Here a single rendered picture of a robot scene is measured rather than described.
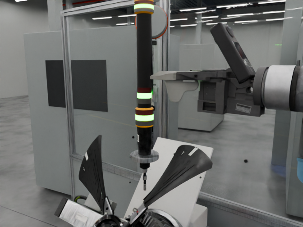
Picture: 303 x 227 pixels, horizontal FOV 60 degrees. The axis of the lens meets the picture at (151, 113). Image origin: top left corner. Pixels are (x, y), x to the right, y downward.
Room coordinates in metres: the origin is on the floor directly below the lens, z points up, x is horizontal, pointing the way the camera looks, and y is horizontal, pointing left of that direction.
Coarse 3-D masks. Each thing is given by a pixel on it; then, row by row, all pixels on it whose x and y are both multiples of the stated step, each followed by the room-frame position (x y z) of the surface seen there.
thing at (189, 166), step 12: (180, 156) 0.79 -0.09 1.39; (192, 156) 0.74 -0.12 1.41; (204, 156) 0.70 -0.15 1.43; (168, 168) 0.80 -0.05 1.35; (180, 168) 0.72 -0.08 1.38; (192, 168) 0.68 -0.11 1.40; (204, 168) 0.66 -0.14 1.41; (168, 180) 0.71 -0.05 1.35; (180, 180) 0.67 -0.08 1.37; (156, 192) 0.69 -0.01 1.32; (144, 204) 0.68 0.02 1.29
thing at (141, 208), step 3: (141, 204) 0.75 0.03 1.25; (138, 207) 0.74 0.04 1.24; (141, 207) 0.72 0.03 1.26; (144, 207) 0.67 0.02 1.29; (138, 210) 0.71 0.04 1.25; (141, 210) 0.68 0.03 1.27; (135, 213) 0.71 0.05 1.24; (138, 213) 0.67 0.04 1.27; (132, 216) 0.72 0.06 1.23; (135, 216) 0.68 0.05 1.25; (132, 219) 0.68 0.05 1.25; (135, 219) 0.66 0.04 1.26; (132, 222) 0.65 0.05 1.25
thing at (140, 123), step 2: (136, 120) 0.61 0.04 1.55; (152, 120) 0.61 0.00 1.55; (136, 122) 0.61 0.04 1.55; (138, 122) 0.60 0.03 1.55; (140, 122) 0.60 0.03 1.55; (142, 122) 0.59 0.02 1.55; (144, 122) 0.59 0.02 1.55; (146, 122) 0.59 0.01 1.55; (148, 122) 0.60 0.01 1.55; (150, 122) 0.60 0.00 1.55; (152, 122) 0.61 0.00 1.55; (136, 124) 0.61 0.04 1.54; (138, 124) 0.60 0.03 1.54; (140, 124) 0.60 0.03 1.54; (142, 124) 0.59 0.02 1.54; (144, 124) 0.59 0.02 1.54; (146, 124) 0.59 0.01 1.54; (148, 124) 0.60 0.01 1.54; (150, 124) 0.60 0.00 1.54; (152, 124) 0.61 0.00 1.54
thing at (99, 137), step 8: (96, 144) 0.89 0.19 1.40; (88, 152) 0.92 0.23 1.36; (96, 152) 0.87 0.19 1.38; (88, 160) 0.90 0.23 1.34; (96, 160) 0.85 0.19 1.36; (80, 168) 0.95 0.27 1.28; (88, 168) 0.89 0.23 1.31; (96, 168) 0.83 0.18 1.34; (80, 176) 0.95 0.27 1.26; (88, 176) 0.89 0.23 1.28; (96, 176) 0.82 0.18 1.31; (88, 184) 0.89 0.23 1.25; (96, 184) 0.81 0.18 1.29; (96, 192) 0.81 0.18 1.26; (104, 192) 0.75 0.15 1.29; (96, 200) 0.83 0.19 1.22; (104, 200) 0.76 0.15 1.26
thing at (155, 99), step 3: (153, 84) 1.28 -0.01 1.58; (153, 87) 1.19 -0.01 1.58; (156, 87) 1.19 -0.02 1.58; (153, 90) 1.19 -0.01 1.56; (156, 90) 1.19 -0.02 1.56; (153, 93) 1.19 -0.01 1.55; (156, 93) 1.19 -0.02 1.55; (153, 96) 1.19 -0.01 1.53; (156, 96) 1.19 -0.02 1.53; (153, 99) 1.19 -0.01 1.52; (156, 99) 1.19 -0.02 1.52
